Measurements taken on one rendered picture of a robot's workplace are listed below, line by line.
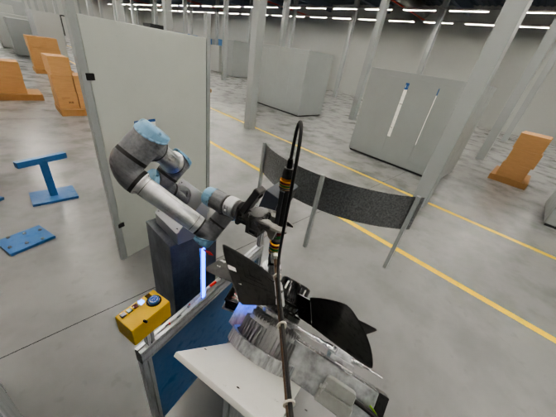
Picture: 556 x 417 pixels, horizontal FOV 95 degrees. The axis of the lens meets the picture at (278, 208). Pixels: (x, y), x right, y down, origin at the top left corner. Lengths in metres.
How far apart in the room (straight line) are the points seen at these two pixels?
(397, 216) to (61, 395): 3.01
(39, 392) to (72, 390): 0.18
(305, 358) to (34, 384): 1.88
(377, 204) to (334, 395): 2.15
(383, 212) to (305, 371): 2.15
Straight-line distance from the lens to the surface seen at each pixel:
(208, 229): 1.04
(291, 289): 0.97
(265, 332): 0.94
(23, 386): 2.48
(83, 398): 2.29
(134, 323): 1.13
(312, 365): 0.99
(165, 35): 2.68
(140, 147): 1.01
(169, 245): 1.52
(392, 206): 2.87
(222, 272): 1.09
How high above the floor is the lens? 1.96
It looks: 31 degrees down
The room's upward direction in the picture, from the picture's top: 10 degrees clockwise
